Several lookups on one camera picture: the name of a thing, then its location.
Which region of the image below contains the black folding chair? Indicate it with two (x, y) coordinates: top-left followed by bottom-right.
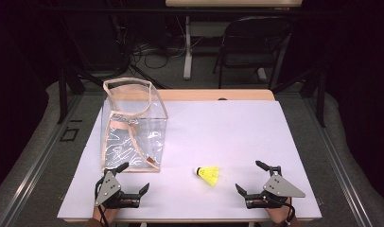
(213, 15), (293, 90)

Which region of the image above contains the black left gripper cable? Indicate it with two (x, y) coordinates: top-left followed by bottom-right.
(95, 178), (111, 227)

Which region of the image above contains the person's right hand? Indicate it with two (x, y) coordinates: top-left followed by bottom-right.
(265, 197), (297, 225)

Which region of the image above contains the yellow shuttlecock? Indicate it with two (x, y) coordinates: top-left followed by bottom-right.
(193, 166), (220, 187)

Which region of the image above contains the white desk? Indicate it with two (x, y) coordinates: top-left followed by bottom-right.
(165, 0), (303, 80)

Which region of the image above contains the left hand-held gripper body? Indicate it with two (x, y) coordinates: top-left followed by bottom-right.
(94, 168), (141, 210)

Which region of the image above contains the black horizontal frame bar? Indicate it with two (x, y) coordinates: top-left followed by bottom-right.
(38, 7), (342, 17)

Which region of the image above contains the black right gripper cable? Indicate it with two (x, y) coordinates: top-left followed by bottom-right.
(276, 197), (297, 226)

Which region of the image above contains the white table cover sheet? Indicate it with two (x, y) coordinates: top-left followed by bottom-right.
(57, 99), (323, 221)

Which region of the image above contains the person's left hand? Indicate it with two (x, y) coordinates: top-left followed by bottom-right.
(93, 204), (120, 226)

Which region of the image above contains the bundle of floor cables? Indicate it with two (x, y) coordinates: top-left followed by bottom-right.
(130, 34), (189, 70)

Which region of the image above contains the black frame post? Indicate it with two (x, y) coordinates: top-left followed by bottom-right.
(270, 67), (327, 129)
(56, 67), (86, 125)

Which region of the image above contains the clear bag with beige trim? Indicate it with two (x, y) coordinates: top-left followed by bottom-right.
(100, 77), (169, 173)

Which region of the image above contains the wooden table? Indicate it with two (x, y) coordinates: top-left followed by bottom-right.
(57, 89), (323, 223)

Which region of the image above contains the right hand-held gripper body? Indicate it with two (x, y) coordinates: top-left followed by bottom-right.
(245, 166), (306, 210)

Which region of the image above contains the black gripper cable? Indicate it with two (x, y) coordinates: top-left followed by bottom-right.
(95, 178), (111, 227)
(276, 197), (297, 226)

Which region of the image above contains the aluminium floor rail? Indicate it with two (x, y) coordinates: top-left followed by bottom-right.
(0, 94), (84, 227)
(302, 94), (375, 227)

